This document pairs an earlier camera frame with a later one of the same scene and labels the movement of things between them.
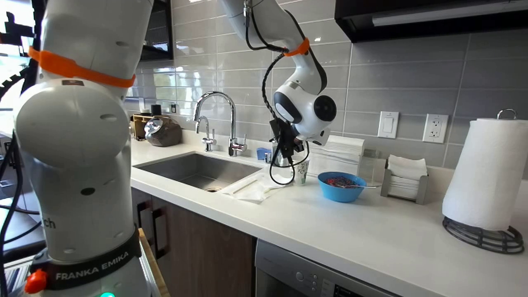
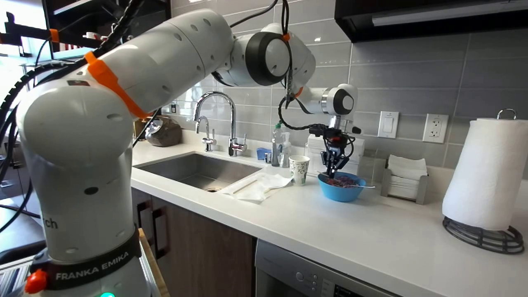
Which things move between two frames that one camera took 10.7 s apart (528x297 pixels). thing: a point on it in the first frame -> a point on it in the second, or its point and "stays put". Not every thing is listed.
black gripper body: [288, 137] -> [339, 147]
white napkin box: [339, 152] stays put
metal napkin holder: [405, 179] stays put
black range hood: [387, 20] stays put
